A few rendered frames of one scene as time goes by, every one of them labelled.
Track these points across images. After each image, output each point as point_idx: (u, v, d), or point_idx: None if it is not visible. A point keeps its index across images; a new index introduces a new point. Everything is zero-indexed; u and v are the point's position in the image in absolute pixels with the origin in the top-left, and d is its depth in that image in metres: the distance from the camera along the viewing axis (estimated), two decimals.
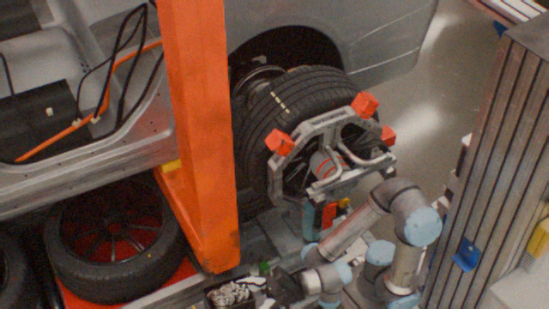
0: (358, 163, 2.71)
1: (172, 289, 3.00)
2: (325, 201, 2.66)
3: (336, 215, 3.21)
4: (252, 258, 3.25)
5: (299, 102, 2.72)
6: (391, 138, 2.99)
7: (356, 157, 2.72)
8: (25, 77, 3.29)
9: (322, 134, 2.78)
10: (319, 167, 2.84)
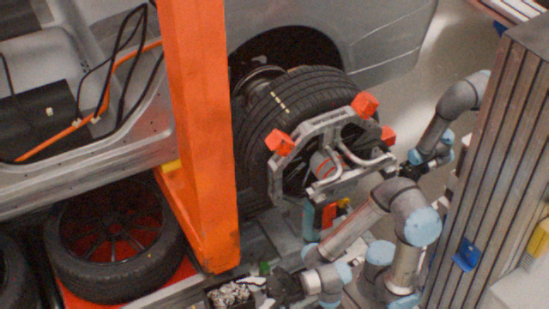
0: (358, 163, 2.71)
1: (172, 289, 3.00)
2: (325, 201, 2.66)
3: (336, 215, 3.21)
4: (252, 258, 3.25)
5: (299, 102, 2.72)
6: (391, 138, 2.99)
7: (356, 157, 2.72)
8: (25, 77, 3.29)
9: (322, 134, 2.78)
10: (319, 167, 2.84)
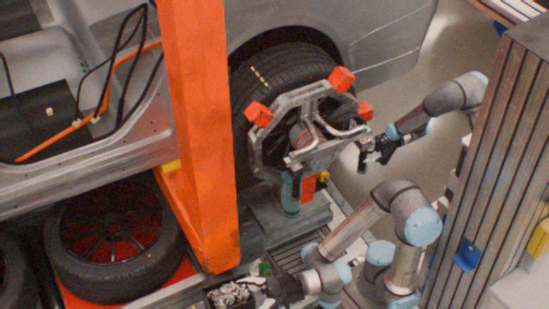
0: (334, 134, 2.82)
1: (172, 289, 3.00)
2: (302, 170, 2.77)
3: (316, 189, 3.32)
4: (252, 258, 3.25)
5: (278, 75, 2.83)
6: (368, 112, 3.10)
7: (332, 129, 2.83)
8: (25, 77, 3.29)
9: (299, 106, 2.89)
10: (298, 140, 2.96)
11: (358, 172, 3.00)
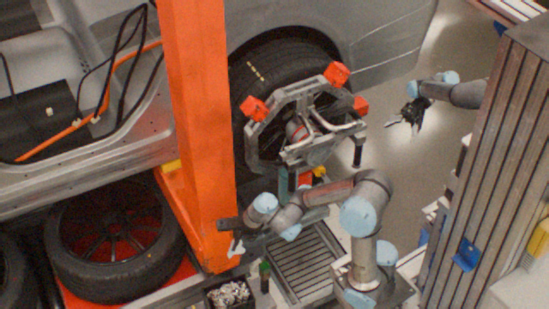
0: (329, 129, 2.85)
1: (172, 289, 3.00)
2: (298, 164, 2.79)
3: (313, 184, 3.35)
4: (252, 258, 3.25)
5: (274, 70, 2.85)
6: (364, 108, 3.13)
7: (328, 123, 2.86)
8: (25, 77, 3.29)
9: (295, 101, 2.92)
10: (293, 134, 2.98)
11: (353, 166, 3.03)
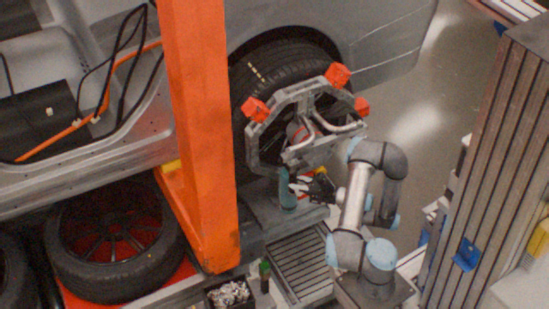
0: (330, 130, 2.84)
1: (172, 289, 3.00)
2: (298, 165, 2.79)
3: None
4: (252, 258, 3.25)
5: (274, 72, 2.85)
6: (364, 109, 3.12)
7: (328, 124, 2.85)
8: (25, 77, 3.29)
9: (296, 103, 2.91)
10: (294, 136, 2.98)
11: None
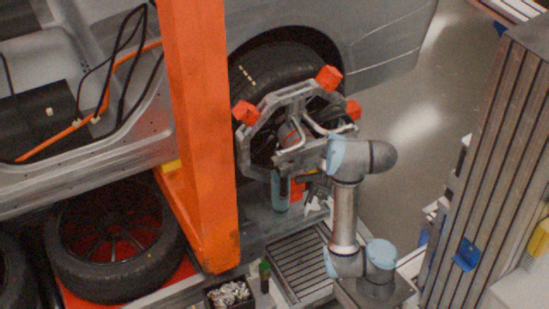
0: (322, 133, 2.83)
1: (172, 289, 3.00)
2: (289, 168, 2.78)
3: (306, 188, 3.33)
4: (252, 258, 3.25)
5: (265, 75, 2.83)
6: (357, 112, 3.11)
7: (320, 127, 2.84)
8: (25, 77, 3.29)
9: (287, 106, 2.90)
10: (286, 138, 2.96)
11: None
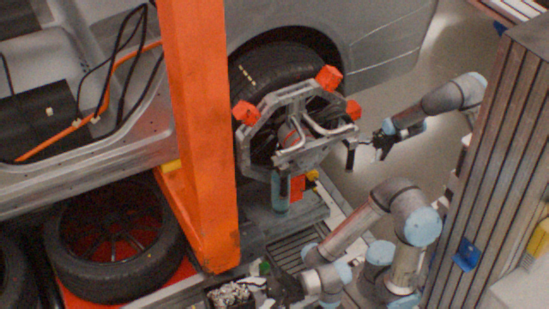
0: (322, 133, 2.83)
1: (172, 289, 3.00)
2: (289, 168, 2.78)
3: (306, 188, 3.33)
4: (252, 258, 3.25)
5: (265, 75, 2.83)
6: (357, 112, 3.11)
7: (320, 127, 2.84)
8: (25, 77, 3.29)
9: (287, 106, 2.90)
10: (286, 138, 2.96)
11: (346, 171, 3.01)
